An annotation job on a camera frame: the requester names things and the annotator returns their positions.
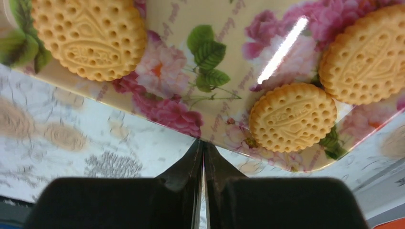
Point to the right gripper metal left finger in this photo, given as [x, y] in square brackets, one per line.
[170, 200]

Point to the round tan biscuit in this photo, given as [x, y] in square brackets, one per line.
[366, 63]
[100, 40]
[292, 117]

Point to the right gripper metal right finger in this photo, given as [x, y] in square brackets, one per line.
[235, 201]

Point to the floral cookie tray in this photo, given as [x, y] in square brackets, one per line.
[208, 61]

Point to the floral table mat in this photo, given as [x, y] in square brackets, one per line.
[47, 133]

